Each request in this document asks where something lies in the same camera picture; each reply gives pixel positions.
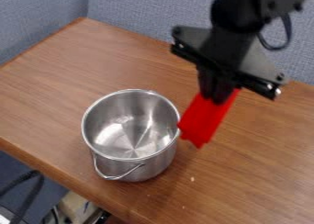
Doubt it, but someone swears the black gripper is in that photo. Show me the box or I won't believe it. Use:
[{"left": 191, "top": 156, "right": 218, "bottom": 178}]
[{"left": 171, "top": 26, "right": 289, "bottom": 105}]

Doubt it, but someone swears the red plastic block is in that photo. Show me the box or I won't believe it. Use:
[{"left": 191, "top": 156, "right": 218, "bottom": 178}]
[{"left": 177, "top": 89, "right": 239, "bottom": 149}]

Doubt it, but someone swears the shiny metal pot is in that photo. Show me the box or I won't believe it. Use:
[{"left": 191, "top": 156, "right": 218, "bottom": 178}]
[{"left": 82, "top": 89, "right": 181, "bottom": 182}]

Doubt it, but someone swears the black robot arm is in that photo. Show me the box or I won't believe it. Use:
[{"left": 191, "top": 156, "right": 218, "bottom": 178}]
[{"left": 171, "top": 0, "right": 306, "bottom": 105}]

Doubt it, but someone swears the beige box under table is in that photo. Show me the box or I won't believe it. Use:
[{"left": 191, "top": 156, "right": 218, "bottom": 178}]
[{"left": 56, "top": 191, "right": 99, "bottom": 224}]

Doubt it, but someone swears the black cable under table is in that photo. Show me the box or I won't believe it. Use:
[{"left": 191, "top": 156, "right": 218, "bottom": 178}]
[{"left": 0, "top": 170, "right": 47, "bottom": 224}]

